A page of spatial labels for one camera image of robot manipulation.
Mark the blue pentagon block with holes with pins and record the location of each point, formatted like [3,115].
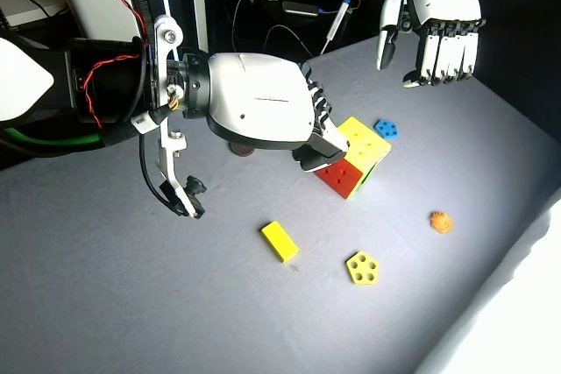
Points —
[387,129]

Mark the colourful puzzle cube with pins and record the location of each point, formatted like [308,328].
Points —
[364,142]

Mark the round brown cookie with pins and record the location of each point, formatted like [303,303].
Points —
[242,150]

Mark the yellow pentagon block with holes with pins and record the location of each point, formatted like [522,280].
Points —
[362,268]

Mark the grey table cloth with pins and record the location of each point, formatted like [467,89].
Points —
[131,295]

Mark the yellow rectangular block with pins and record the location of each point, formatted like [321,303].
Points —
[279,240]

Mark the orange spiral toy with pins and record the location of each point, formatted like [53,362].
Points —
[442,223]

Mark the flat black device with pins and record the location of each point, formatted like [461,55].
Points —
[300,8]

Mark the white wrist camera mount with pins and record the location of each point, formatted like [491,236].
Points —
[171,142]

